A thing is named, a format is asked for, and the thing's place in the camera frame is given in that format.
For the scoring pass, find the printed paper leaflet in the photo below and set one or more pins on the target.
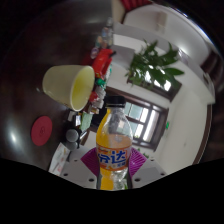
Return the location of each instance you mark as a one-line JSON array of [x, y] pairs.
[[60, 158]]

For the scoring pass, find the red plastic box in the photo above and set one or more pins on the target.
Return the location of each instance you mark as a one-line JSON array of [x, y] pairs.
[[102, 63]]

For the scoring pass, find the grey round ball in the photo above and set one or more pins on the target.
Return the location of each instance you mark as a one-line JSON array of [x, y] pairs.
[[70, 145], [72, 135]]

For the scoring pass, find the orange drink plastic bottle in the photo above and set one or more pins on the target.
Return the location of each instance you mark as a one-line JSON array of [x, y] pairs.
[[114, 150]]

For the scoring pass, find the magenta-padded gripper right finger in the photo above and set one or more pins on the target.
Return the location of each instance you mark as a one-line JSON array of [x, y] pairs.
[[137, 163]]

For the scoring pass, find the dark framed window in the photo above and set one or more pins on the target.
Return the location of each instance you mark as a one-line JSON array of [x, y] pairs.
[[166, 86]]

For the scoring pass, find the pale yellow cup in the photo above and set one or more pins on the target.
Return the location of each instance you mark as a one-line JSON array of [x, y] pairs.
[[63, 83]]

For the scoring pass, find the green exit sign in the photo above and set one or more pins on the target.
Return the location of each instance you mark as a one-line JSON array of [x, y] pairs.
[[167, 125]]

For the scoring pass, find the flat round red coaster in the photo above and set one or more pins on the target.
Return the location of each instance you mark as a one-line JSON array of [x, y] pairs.
[[41, 130]]

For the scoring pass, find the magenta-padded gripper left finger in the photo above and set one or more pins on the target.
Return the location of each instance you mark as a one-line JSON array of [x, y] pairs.
[[90, 163]]

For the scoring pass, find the small potted plant white pot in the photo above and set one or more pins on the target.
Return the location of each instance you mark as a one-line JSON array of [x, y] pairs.
[[153, 65]]

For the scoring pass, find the red carpeted staircase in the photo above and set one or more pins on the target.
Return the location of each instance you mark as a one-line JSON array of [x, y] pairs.
[[135, 4]]

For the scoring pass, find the green flat pad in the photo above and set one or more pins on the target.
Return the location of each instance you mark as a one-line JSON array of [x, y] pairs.
[[87, 121]]

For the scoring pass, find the dark wooden glazed door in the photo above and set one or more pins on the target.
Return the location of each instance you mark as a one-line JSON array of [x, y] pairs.
[[146, 121]]

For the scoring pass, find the white wall radiator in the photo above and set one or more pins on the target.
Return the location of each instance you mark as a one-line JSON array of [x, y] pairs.
[[161, 22]]

